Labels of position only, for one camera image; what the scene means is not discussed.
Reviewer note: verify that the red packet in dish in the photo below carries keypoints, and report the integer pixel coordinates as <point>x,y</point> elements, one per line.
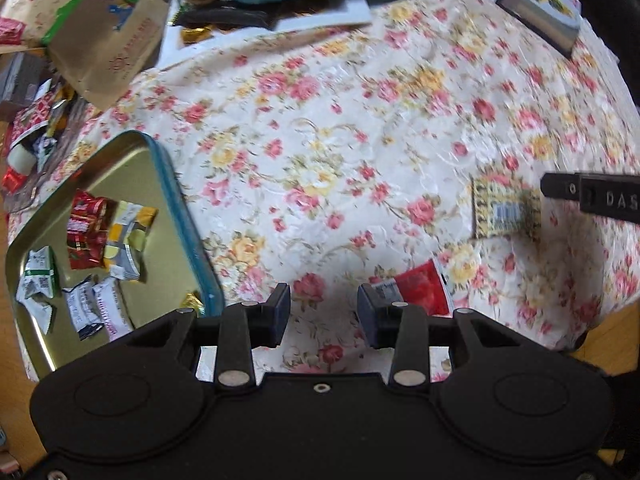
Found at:
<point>12,181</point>

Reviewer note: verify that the grey box yellow print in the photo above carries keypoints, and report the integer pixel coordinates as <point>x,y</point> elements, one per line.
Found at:
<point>542,5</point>

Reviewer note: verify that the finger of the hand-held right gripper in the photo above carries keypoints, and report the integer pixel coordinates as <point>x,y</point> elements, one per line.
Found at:
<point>600,195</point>

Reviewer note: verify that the kraft paper bag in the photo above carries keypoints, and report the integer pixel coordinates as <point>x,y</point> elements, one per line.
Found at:
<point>110,45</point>

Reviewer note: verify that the gold foil candy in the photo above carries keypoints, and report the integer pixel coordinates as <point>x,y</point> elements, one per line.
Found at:
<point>192,303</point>

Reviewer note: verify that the red white patterned packet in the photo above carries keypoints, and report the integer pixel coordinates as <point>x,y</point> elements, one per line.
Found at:
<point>35,112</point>

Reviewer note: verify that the green snack packet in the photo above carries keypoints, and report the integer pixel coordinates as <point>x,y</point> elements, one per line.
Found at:
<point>37,275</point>

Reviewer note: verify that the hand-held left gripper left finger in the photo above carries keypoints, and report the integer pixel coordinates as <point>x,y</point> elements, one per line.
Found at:
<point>280,317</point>

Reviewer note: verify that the white lilac snack packet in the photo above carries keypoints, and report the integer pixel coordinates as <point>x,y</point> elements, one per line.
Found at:
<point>114,310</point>

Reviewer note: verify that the white dark-edged snack packet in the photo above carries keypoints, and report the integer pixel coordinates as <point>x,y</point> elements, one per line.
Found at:
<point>80,305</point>

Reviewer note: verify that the yellow patterned snack packet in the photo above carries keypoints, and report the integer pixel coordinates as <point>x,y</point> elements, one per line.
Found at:
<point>500,210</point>

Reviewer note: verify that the red plum snack packet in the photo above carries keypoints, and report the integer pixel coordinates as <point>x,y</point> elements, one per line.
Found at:
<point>85,235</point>

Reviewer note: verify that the floral tablecloth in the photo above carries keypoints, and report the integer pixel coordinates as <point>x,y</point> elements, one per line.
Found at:
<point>350,135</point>

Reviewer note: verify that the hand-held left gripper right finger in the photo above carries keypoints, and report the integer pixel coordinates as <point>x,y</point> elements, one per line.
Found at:
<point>370,317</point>

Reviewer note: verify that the scalloped glass dish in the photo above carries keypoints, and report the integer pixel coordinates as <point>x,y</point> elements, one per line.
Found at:
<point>70,120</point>

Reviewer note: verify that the black snack packet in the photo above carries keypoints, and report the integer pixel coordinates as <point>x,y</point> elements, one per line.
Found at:
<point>225,19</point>

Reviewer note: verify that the white rectangular tray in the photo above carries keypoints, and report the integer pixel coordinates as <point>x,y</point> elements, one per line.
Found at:
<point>320,15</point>

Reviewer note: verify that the clear tape roll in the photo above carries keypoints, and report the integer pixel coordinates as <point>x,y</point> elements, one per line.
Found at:
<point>22,158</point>

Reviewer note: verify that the red white label snack packet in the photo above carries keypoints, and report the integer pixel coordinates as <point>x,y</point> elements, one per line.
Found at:
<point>420,285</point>

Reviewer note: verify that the gold tin tray teal rim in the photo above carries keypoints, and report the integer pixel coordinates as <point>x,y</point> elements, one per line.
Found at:
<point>125,175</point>

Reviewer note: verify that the yellow grey snack packet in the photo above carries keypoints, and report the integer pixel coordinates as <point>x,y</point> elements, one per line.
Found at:
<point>125,240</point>

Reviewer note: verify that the gold wrapped candy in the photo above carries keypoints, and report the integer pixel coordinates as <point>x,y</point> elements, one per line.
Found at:
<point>196,35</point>

